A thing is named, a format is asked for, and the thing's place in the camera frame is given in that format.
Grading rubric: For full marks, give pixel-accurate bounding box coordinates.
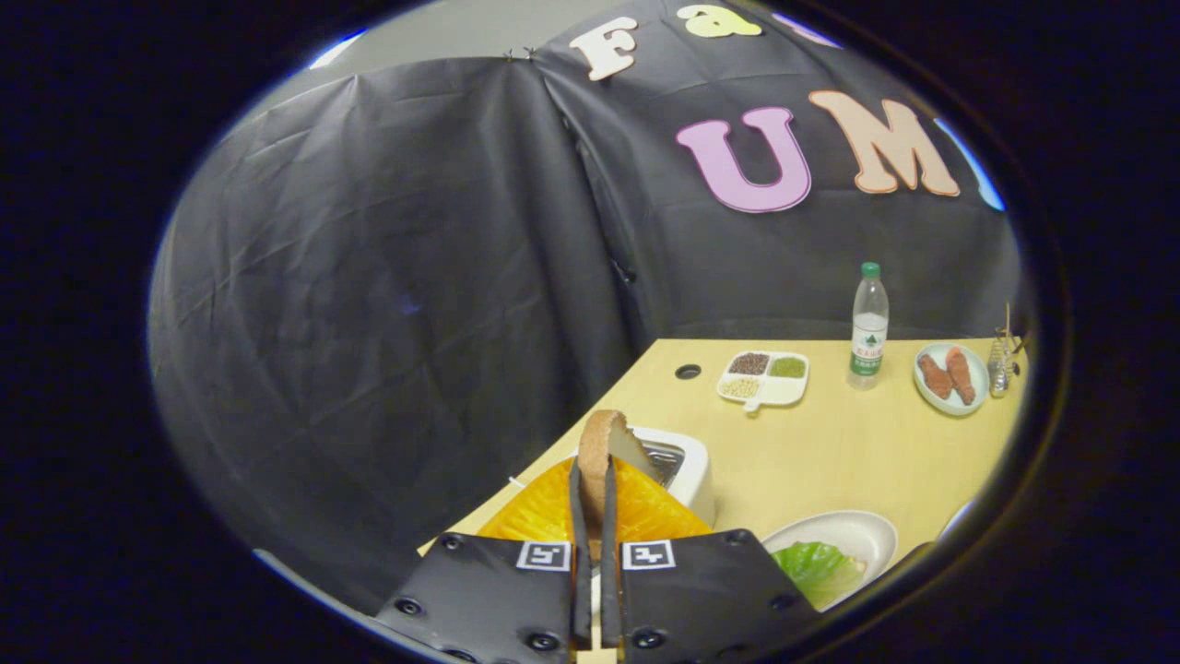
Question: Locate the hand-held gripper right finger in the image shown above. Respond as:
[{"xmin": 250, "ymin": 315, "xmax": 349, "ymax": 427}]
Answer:
[{"xmin": 601, "ymin": 455, "xmax": 821, "ymax": 664}]

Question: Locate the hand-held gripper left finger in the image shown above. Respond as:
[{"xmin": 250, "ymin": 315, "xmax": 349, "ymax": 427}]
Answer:
[{"xmin": 376, "ymin": 455, "xmax": 594, "ymax": 664}]

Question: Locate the brown bread slice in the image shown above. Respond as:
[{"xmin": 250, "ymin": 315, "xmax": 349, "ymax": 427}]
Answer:
[{"xmin": 578, "ymin": 409, "xmax": 663, "ymax": 562}]

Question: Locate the cream white toaster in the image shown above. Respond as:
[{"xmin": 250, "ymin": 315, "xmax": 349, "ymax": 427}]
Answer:
[{"xmin": 576, "ymin": 426, "xmax": 716, "ymax": 528}]

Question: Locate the white plate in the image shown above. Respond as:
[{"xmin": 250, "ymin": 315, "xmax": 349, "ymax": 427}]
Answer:
[{"xmin": 761, "ymin": 510, "xmax": 899, "ymax": 611}]

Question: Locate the white divided seasoning dish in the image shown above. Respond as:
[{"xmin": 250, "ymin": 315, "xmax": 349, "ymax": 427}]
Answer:
[{"xmin": 716, "ymin": 350, "xmax": 810, "ymax": 413}]

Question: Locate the clear plastic water bottle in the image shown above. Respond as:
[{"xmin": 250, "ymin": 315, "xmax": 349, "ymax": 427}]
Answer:
[{"xmin": 847, "ymin": 262, "xmax": 891, "ymax": 391}]

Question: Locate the brown meat patty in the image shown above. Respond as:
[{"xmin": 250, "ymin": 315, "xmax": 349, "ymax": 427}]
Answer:
[
  {"xmin": 946, "ymin": 347, "xmax": 976, "ymax": 405},
  {"xmin": 918, "ymin": 353, "xmax": 955, "ymax": 400}
]

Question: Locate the pale green round plate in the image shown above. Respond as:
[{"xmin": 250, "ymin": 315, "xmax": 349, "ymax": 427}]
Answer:
[{"xmin": 914, "ymin": 343, "xmax": 990, "ymax": 417}]

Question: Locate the black backdrop cloth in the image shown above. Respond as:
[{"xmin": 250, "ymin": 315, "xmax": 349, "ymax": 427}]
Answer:
[{"xmin": 147, "ymin": 0, "xmax": 1024, "ymax": 614}]

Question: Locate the glass jar with wooden sticks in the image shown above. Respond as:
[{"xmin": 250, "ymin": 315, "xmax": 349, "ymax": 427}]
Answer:
[{"xmin": 988, "ymin": 302, "xmax": 1032, "ymax": 399}]

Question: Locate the ceiling light panel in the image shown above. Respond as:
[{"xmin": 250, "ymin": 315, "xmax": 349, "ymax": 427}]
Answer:
[{"xmin": 309, "ymin": 28, "xmax": 368, "ymax": 71}]

